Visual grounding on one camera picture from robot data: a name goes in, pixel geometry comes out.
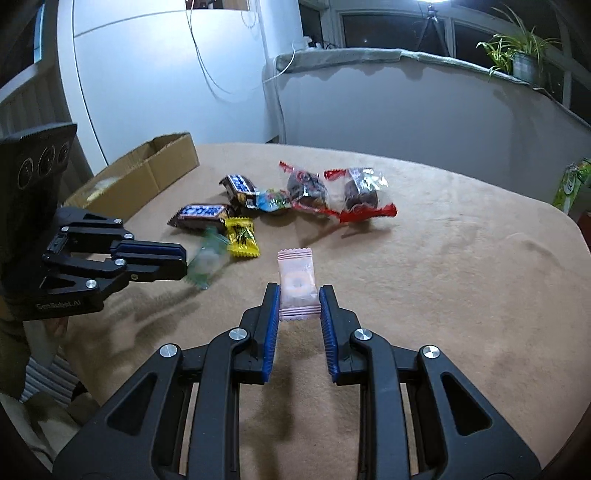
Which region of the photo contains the pink ring candy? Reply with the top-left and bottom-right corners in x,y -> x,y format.
277,248 -> 321,321

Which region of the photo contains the red date snack packet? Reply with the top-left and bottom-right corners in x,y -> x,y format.
279,161 -> 339,217
324,167 -> 398,223

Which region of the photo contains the person left hand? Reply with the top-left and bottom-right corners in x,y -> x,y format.
23,317 -> 68,368

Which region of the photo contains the snickers bar lower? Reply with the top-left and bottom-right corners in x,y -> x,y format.
167,204 -> 233,233

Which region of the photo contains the snickers bar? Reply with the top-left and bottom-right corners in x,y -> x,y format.
219,174 -> 259,209
167,204 -> 233,233

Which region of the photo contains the brown cardboard box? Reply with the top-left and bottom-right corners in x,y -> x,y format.
64,132 -> 199,220

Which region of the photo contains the yellow wrapped candy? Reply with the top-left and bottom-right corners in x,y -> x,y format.
224,217 -> 260,258

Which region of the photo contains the snickers bar upper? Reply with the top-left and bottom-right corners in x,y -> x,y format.
219,174 -> 259,209

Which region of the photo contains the blue green wrapped candy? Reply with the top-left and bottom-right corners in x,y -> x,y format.
256,189 -> 291,214

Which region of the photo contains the grey windowsill cloth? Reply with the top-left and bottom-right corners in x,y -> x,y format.
276,49 -> 590,142

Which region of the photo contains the green white carton box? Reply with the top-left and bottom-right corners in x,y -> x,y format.
552,158 -> 591,214

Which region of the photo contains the potted spider plant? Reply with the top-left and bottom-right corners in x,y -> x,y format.
476,4 -> 561,88

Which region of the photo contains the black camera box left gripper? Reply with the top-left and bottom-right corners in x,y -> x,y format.
1,123 -> 77,297

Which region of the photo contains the white hanging cable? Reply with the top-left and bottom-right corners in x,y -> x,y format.
184,0 -> 297,105

